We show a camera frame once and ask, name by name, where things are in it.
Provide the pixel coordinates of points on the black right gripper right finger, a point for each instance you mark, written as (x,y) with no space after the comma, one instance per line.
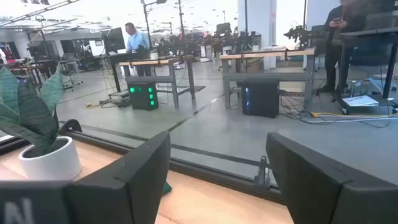
(311,193)

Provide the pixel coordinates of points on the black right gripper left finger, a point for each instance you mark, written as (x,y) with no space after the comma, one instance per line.
(130,193)

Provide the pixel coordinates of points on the black background robot arm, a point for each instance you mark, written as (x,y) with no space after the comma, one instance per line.
(298,34)

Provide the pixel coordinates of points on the dark green folded cloth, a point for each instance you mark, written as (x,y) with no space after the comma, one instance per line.
(166,188)

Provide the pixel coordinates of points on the white round plant pot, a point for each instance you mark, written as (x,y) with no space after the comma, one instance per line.
(53,165)

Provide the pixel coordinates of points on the computer tower with green lights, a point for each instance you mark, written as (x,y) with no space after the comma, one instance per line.
(140,99)

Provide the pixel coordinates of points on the yellow floor plug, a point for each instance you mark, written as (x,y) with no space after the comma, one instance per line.
(91,106)

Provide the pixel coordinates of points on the white flat box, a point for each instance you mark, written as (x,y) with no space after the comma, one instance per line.
(360,101)

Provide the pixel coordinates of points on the computer tower with blue lights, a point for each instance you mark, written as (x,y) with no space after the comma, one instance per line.
(261,99)

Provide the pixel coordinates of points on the green snake plant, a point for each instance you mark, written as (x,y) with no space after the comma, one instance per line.
(31,115)

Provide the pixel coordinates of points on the black desk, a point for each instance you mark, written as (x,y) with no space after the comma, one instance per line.
(373,32)
(119,57)

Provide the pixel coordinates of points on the grey workbench with wooden top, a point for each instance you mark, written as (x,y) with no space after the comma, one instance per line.
(174,60)
(264,55)

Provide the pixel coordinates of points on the black office chair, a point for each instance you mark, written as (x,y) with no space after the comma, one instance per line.
(70,67)

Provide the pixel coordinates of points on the person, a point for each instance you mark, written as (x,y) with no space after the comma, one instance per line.
(136,42)
(334,46)

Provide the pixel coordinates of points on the black monitor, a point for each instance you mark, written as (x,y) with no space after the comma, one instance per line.
(113,40)

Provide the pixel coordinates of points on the metal rail clamp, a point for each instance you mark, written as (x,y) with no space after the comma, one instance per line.
(262,174)

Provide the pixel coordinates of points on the black curved bracket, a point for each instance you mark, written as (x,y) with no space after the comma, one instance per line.
(71,123)

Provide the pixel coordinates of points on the black camera stand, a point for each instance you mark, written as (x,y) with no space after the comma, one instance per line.
(146,18)

